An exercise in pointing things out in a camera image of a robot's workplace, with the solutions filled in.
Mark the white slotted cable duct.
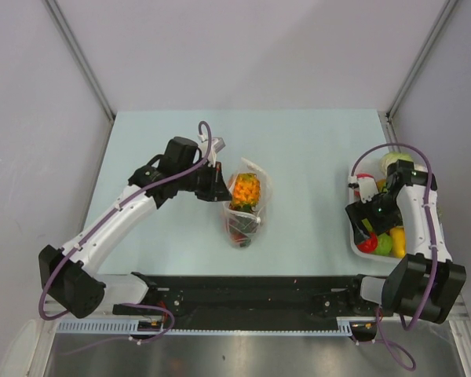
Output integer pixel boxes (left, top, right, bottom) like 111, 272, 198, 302
57, 319, 352, 337

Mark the green toy cabbage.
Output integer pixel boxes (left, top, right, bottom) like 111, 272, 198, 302
379, 152, 414, 175

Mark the clear zip top bag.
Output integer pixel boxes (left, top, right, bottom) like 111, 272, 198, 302
222, 158, 273, 248

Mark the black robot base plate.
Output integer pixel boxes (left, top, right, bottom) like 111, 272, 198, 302
112, 273, 376, 331

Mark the red toy tomato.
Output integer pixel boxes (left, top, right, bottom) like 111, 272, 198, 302
356, 232, 378, 254

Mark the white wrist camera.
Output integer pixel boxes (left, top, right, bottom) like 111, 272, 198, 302
348, 173, 379, 203
198, 134, 225, 160

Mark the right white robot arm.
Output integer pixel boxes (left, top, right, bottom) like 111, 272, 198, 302
345, 156, 466, 324

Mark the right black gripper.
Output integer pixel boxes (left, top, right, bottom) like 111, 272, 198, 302
346, 193, 402, 246

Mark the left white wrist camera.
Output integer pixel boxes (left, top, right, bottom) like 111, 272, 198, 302
198, 134, 225, 160

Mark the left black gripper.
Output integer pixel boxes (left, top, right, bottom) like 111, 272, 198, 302
177, 160, 232, 202

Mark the light green toy guava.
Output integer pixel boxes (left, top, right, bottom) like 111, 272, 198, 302
373, 233, 393, 257

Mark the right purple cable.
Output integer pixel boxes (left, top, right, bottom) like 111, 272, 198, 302
352, 143, 443, 372

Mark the orange toy pineapple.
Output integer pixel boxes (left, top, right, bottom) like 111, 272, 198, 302
229, 173, 261, 213

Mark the white plastic fruit basket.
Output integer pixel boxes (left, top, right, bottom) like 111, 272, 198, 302
348, 159, 413, 262

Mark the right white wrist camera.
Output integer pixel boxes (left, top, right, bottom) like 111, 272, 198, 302
348, 173, 379, 203

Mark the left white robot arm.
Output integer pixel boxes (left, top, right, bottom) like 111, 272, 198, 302
38, 135, 232, 318

